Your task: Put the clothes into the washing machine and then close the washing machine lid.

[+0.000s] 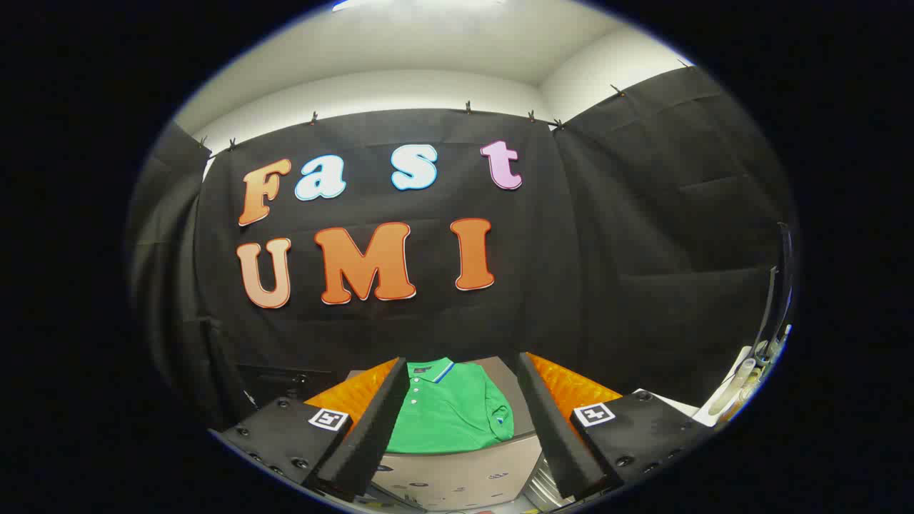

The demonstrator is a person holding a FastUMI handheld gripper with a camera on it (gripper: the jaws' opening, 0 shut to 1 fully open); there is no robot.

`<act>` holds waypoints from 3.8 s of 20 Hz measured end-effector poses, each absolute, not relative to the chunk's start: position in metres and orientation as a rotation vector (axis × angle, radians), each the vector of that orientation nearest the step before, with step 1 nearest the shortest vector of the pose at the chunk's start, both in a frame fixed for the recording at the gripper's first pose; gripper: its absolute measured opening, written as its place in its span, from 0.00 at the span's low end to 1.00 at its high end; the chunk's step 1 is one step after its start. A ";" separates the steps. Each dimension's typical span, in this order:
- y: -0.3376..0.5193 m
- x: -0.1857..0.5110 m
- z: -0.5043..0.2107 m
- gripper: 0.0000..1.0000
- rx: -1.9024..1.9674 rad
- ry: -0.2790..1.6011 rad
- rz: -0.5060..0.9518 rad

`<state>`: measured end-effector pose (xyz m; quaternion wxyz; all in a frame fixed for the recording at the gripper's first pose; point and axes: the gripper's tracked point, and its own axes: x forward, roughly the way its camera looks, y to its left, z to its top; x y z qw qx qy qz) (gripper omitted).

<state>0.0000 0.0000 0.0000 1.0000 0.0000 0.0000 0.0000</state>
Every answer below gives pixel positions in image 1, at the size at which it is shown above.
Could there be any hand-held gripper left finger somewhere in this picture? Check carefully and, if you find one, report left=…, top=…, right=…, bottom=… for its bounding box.
left=214, top=356, right=409, bottom=502

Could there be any black backdrop cloth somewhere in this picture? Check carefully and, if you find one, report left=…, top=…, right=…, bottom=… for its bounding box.
left=127, top=64, right=797, bottom=429

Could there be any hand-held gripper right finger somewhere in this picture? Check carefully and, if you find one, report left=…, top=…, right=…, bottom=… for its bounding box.
left=514, top=351, right=717, bottom=502

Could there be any clear plastic tube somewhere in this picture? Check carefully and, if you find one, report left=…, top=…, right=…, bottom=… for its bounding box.
left=707, top=357, right=756, bottom=418

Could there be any green polo shirt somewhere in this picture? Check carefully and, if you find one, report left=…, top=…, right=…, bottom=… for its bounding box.
left=386, top=357, right=515, bottom=455

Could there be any silver ribbed metal object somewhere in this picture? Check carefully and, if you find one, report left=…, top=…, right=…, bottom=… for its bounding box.
left=523, top=453, right=565, bottom=509

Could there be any ceiling light panel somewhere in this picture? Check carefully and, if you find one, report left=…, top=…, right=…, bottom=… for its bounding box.
left=332, top=0, right=504, bottom=12

